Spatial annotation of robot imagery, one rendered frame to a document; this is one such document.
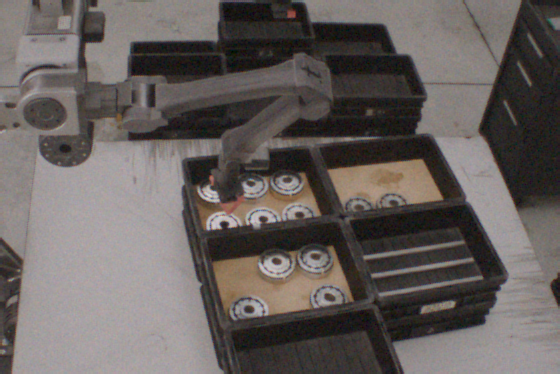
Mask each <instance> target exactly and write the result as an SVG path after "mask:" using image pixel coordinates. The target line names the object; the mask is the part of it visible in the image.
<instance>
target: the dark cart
mask: <svg viewBox="0 0 560 374"><path fill-rule="evenodd" d="M558 17H560V0H522V1H521V3H520V7H519V8H518V14H517V15H516V18H515V21H514V23H513V28H512V31H511V33H510V35H509V38H508V43H507V45H506V48H505V50H504V55H503V58H502V60H501V63H500V65H499V70H498V72H497V75H496V77H495V80H494V85H493V87H492V90H491V92H490V95H489V97H488V99H489V100H488V102H487V105H486V107H485V110H484V112H483V118H482V120H481V122H480V125H479V128H478V132H479V134H480V136H484V137H485V140H486V142H487V144H488V146H489V148H490V150H491V152H492V154H493V156H494V160H495V162H496V164H497V166H498V168H499V170H500V172H501V174H502V178H503V180H504V182H505V184H506V186H507V188H508V190H509V194H510V196H511V198H512V200H513V202H514V204H515V206H516V205H519V204H520V203H521V201H522V199H523V196H529V195H560V30H554V29H553V28H552V27H551V26H550V24H549V22H548V21H547V20H546V19H551V18H558Z"/></svg>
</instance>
